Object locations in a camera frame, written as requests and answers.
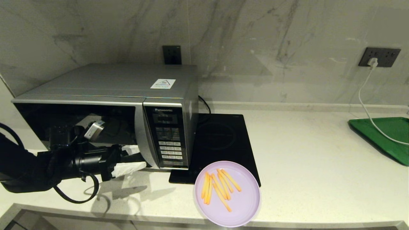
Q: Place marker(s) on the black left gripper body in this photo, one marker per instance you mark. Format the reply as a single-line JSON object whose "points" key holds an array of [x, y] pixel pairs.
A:
{"points": [[92, 161]]}

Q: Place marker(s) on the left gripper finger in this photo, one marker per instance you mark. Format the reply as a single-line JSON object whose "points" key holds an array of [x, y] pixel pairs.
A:
{"points": [[131, 149], [127, 168]]}

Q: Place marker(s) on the microwave door with dark glass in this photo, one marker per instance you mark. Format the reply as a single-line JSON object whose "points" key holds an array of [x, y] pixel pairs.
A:
{"points": [[48, 116]]}

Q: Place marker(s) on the lilac round plate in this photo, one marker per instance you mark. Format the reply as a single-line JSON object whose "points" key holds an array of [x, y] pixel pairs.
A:
{"points": [[246, 203]]}

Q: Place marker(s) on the silver Panasonic microwave body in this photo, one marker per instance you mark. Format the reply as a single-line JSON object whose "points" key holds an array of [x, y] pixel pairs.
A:
{"points": [[111, 78]]}

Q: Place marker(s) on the white triangle warning sticker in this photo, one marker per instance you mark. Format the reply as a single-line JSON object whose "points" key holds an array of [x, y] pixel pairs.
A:
{"points": [[163, 83]]}

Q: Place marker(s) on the orange carrot sticks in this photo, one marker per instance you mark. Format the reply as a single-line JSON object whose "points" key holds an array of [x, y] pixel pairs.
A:
{"points": [[208, 190]]}

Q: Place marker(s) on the black induction cooktop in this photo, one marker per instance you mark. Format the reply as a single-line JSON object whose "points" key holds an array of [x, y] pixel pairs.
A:
{"points": [[223, 137]]}

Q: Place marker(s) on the green plastic tray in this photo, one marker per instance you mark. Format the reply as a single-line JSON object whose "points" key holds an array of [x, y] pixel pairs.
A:
{"points": [[386, 134]]}

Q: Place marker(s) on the white power plug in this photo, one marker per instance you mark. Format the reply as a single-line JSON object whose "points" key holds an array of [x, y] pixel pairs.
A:
{"points": [[373, 63]]}

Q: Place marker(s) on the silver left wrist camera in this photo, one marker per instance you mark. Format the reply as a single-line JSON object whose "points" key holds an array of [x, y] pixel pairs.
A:
{"points": [[94, 130]]}

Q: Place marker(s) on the small black wall socket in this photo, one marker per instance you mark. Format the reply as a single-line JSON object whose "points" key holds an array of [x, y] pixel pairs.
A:
{"points": [[172, 55]]}

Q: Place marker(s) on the wide black wall socket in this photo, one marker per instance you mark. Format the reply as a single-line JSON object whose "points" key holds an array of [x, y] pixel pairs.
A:
{"points": [[388, 57]]}

